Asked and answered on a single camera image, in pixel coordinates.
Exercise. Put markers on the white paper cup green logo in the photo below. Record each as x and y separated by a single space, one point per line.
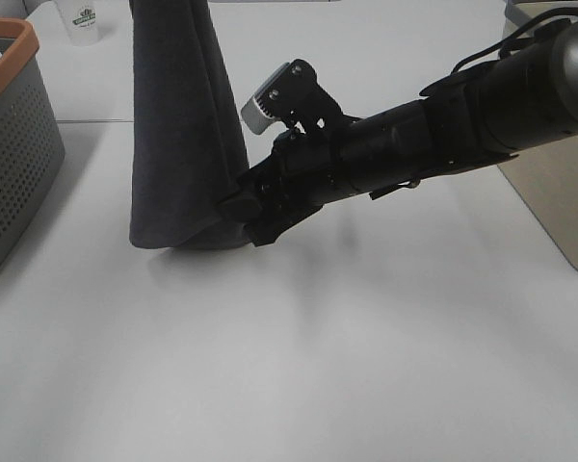
79 19

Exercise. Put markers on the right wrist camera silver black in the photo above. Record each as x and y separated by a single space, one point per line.
292 95

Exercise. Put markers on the grey perforated basket orange rim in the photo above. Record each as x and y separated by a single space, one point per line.
31 147

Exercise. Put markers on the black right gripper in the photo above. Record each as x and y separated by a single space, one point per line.
376 155

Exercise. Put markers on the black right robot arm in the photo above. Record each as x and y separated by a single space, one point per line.
482 114

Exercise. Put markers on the dark grey towel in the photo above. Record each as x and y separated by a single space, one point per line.
188 140

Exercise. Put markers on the beige basket with grey rim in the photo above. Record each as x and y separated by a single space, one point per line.
546 177

